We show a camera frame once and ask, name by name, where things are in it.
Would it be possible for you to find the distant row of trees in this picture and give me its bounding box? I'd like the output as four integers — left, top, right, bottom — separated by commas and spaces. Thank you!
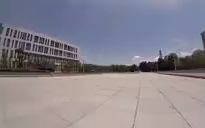
83, 63, 140, 74

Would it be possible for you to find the pale concrete slab pavement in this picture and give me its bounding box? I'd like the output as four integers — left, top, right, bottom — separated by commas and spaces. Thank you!
0, 71, 205, 128

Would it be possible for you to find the white multi-storey building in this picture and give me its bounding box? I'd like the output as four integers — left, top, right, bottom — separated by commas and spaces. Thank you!
0, 20, 82, 73

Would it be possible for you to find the row of trees by building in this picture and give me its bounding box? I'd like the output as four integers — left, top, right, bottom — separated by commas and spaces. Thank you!
0, 49, 83, 73

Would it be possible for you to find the row of dark trees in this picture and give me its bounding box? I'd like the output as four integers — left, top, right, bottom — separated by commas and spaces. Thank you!
138, 48, 205, 72

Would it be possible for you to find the dark kerb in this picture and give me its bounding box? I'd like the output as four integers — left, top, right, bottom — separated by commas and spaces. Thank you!
157, 71, 205, 81

